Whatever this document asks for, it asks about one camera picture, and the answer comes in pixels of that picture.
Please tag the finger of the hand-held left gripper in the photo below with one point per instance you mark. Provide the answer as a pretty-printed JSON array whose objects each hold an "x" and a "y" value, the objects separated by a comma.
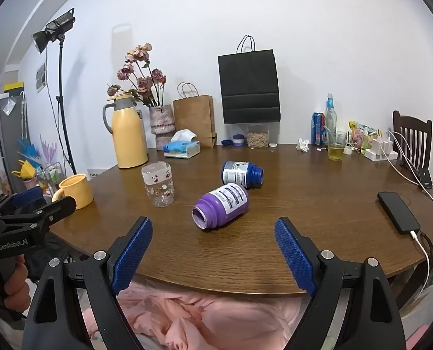
[
  {"x": 61, "y": 206},
  {"x": 26, "y": 197}
]

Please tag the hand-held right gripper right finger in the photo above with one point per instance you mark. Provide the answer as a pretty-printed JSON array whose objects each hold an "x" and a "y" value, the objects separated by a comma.
[{"x": 293, "y": 255}]

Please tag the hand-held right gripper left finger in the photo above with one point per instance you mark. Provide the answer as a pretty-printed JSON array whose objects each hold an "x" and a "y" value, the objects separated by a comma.
[{"x": 134, "y": 255}]

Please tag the purple pill bottle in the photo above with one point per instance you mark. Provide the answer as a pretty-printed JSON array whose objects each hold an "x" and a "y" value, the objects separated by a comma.
[{"x": 216, "y": 207}]

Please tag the clear patterned glass cup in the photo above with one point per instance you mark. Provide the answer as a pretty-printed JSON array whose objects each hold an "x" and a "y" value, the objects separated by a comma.
[{"x": 158, "y": 186}]

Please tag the person's left hand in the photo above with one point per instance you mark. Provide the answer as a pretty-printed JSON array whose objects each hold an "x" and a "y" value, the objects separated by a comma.
[{"x": 17, "y": 288}]

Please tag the yellow mug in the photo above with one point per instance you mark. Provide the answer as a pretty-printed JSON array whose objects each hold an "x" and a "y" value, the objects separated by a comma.
[{"x": 76, "y": 191}]

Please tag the glass jars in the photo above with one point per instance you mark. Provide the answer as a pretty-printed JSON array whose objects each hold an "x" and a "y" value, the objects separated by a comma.
[{"x": 48, "y": 178}]

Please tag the grey refrigerator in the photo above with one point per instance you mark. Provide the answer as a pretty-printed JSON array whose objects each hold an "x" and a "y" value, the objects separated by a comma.
[{"x": 10, "y": 135}]

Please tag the dark blue pill bottle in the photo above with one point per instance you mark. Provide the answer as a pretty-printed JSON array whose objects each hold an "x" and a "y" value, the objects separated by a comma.
[{"x": 251, "y": 175}]

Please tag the pink cloth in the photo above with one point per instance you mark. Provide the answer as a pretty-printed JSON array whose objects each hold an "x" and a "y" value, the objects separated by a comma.
[{"x": 201, "y": 317}]

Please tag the black light stand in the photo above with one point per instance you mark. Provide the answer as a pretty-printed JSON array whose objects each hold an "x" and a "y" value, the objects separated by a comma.
[{"x": 61, "y": 109}]

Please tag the yellow thermos jug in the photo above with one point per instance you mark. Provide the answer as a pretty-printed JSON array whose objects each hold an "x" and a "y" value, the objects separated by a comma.
[{"x": 128, "y": 135}]

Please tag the crumpled white paper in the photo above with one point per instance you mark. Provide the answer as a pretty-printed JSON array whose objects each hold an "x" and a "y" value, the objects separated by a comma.
[{"x": 303, "y": 145}]

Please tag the yellow box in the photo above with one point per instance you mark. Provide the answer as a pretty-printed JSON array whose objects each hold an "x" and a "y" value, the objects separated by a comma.
[{"x": 13, "y": 86}]

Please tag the glass of yellow drink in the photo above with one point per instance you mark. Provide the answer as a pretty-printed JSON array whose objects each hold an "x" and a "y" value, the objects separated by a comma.
[{"x": 336, "y": 151}]

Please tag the black smartphone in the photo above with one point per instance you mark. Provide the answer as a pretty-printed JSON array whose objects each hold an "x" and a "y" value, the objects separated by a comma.
[{"x": 399, "y": 211}]

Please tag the blue tissue box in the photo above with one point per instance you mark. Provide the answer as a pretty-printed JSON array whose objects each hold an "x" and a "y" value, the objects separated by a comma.
[{"x": 181, "y": 149}]

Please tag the clear container of grains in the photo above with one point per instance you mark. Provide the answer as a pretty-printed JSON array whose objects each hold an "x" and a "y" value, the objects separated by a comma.
[{"x": 257, "y": 139}]

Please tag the small blue lidded jar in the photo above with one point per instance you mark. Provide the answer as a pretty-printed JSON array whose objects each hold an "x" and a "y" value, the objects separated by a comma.
[{"x": 238, "y": 140}]

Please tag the blue drink can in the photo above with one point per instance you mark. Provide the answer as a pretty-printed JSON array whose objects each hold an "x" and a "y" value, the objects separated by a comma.
[{"x": 317, "y": 129}]

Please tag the blue bottle cap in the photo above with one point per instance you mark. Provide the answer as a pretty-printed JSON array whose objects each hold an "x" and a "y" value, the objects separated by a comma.
[{"x": 226, "y": 142}]

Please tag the pink textured vase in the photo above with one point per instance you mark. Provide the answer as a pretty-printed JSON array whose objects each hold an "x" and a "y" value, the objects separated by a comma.
[{"x": 161, "y": 120}]

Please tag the white power strip with chargers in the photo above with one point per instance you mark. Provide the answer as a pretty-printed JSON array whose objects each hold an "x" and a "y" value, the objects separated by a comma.
[{"x": 380, "y": 153}]

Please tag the colourful snack packets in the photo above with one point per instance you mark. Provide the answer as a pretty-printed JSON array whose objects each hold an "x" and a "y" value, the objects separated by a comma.
[{"x": 358, "y": 136}]

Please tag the clear glass bottle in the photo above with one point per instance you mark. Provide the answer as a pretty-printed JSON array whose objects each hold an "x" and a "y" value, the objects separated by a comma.
[{"x": 330, "y": 116}]

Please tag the dried pink flowers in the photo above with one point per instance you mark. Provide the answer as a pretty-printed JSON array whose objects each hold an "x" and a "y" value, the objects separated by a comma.
[{"x": 143, "y": 84}]

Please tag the brown paper bag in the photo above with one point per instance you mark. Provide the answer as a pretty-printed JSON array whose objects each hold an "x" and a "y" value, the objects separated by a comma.
[{"x": 194, "y": 120}]

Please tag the small black power bank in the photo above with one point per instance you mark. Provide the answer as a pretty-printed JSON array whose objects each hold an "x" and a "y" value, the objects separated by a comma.
[{"x": 426, "y": 180}]

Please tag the black studio light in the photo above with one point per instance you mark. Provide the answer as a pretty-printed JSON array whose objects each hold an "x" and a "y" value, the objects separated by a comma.
[{"x": 54, "y": 31}]

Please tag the dark wooden chair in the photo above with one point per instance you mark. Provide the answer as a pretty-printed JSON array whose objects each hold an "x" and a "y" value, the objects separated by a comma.
[{"x": 411, "y": 131}]

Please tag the black paper bag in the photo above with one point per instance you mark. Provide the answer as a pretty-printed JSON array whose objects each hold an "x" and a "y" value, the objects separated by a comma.
[{"x": 249, "y": 87}]

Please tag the white wall vent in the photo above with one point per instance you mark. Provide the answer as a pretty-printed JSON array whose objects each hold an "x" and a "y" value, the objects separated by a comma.
[{"x": 97, "y": 174}]

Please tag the wall poster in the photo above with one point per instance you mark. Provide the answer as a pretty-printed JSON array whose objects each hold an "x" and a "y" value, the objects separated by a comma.
[{"x": 41, "y": 76}]

